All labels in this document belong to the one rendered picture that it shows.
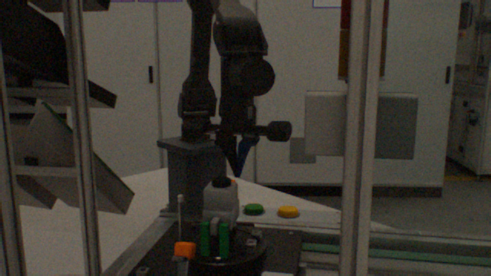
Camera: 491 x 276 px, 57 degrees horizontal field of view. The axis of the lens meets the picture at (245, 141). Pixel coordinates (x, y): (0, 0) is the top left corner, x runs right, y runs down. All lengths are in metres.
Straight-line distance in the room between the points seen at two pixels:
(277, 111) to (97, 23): 1.61
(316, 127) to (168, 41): 3.28
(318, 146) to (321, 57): 3.21
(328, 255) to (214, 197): 0.25
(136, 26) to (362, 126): 3.40
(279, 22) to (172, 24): 0.86
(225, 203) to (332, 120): 0.23
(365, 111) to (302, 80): 3.24
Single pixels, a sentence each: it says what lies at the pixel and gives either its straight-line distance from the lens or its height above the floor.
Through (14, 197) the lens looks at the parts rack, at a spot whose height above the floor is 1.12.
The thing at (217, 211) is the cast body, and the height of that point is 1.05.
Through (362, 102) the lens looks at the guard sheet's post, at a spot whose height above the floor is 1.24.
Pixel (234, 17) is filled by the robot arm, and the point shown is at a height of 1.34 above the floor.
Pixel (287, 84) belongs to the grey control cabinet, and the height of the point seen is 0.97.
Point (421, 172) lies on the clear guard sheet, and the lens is 0.51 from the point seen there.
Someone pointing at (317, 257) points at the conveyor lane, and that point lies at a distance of 0.81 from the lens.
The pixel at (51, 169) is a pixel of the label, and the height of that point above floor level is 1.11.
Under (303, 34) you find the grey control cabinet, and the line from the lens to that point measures 3.70.
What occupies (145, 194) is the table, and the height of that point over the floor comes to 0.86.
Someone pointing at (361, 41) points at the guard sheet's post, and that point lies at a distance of 0.47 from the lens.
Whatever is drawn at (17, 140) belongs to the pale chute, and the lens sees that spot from 0.73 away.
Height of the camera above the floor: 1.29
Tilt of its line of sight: 12 degrees down
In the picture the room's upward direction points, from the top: straight up
